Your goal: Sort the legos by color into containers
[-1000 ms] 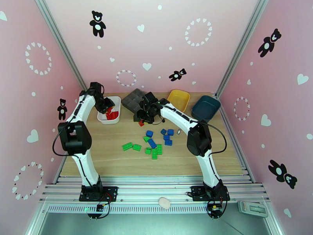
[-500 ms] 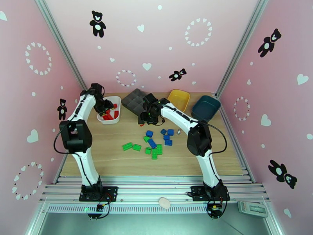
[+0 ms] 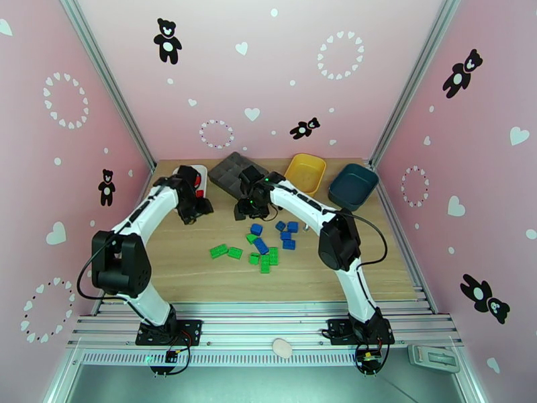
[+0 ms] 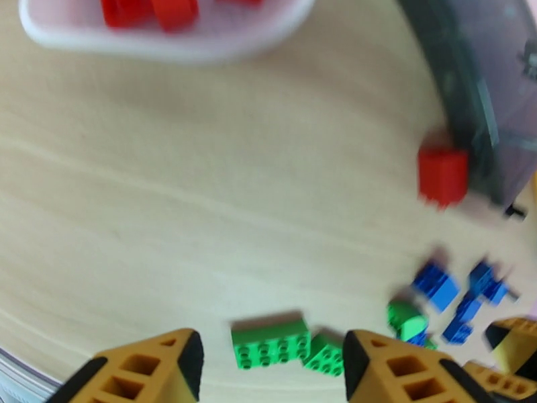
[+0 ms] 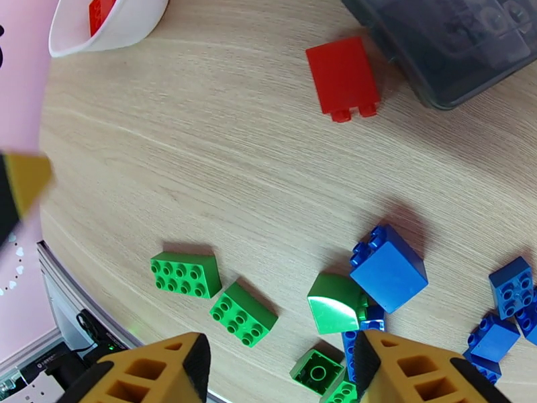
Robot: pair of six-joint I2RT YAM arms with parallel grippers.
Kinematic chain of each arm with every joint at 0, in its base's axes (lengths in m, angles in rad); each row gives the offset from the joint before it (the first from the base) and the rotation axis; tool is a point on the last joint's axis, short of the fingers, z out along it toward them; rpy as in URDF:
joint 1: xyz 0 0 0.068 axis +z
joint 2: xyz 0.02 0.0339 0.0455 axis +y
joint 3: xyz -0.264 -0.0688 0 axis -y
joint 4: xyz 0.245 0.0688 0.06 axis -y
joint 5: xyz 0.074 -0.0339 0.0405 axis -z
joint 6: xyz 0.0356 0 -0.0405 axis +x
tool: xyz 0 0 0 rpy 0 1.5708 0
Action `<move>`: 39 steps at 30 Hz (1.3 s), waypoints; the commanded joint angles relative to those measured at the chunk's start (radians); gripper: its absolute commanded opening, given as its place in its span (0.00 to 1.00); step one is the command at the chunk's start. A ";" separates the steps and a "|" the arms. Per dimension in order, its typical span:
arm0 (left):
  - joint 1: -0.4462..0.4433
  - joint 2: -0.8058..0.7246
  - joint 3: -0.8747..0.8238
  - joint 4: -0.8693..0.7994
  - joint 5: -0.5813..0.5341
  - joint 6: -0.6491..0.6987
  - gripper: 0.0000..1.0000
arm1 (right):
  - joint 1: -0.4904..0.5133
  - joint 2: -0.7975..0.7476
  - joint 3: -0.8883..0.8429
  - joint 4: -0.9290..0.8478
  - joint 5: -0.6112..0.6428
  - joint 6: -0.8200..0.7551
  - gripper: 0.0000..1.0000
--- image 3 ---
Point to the beige oval pad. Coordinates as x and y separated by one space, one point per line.
282 347

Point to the aluminium frame post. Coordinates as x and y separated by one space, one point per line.
416 74
107 74

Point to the blue lego brick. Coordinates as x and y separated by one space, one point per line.
288 245
292 226
261 245
280 225
256 229
285 235

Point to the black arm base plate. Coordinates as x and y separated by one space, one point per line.
189 330
337 332

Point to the grey compartment tray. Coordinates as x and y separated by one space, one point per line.
222 173

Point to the left black and white robot arm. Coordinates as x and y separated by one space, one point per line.
147 213

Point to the grey plastic clip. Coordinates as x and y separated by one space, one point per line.
434 355

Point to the white plastic container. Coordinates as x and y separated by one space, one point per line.
204 179

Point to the right black and white robot arm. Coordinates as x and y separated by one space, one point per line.
302 200

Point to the perforated metal vent strip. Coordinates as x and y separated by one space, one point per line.
251 358

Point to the aluminium extrusion base rails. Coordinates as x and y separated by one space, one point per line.
260 326

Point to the dark blue plastic container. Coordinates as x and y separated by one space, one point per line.
354 185

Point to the yellow plastic container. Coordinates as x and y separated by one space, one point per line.
308 171

